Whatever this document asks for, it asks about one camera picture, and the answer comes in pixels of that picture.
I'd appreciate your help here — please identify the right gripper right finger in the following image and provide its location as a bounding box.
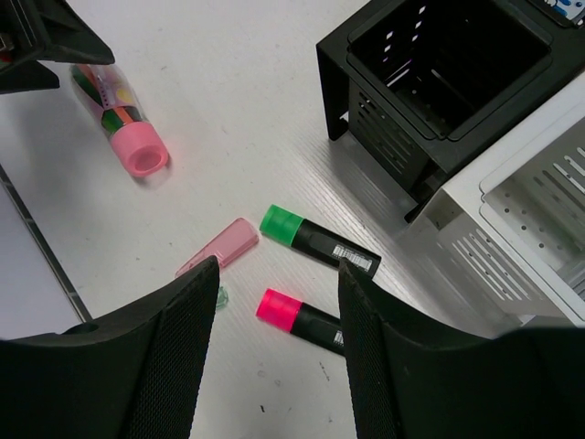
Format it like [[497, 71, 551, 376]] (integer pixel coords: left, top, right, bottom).
[[338, 262, 584, 438]]

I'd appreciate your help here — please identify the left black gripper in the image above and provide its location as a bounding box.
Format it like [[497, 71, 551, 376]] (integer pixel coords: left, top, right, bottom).
[[0, 0, 115, 94]]

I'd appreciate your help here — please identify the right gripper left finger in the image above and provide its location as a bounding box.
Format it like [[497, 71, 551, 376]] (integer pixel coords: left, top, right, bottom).
[[1, 257, 219, 438]]

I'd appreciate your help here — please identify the green translucent eraser pen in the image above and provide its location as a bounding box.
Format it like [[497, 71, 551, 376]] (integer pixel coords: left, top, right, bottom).
[[216, 286, 229, 311]]

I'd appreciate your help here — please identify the pink cap black highlighter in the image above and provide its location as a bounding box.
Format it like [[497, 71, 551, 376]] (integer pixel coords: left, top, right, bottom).
[[256, 289, 345, 357]]

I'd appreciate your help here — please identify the pink-capped crayon tube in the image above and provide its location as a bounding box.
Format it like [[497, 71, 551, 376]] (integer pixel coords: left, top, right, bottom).
[[69, 64, 169, 178]]

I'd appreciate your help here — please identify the pink translucent eraser pen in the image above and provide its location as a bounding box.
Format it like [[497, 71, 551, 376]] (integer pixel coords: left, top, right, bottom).
[[175, 218, 259, 277]]

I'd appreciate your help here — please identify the white metal organizer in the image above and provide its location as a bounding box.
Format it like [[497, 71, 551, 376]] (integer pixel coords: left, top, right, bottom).
[[403, 78, 584, 327]]

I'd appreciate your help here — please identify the green cap black highlighter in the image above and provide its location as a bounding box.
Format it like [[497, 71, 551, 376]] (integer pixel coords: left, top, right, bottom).
[[260, 205, 381, 278]]

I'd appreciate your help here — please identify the black metal organizer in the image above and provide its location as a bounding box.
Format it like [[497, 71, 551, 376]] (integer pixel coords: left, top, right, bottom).
[[316, 0, 584, 221]]

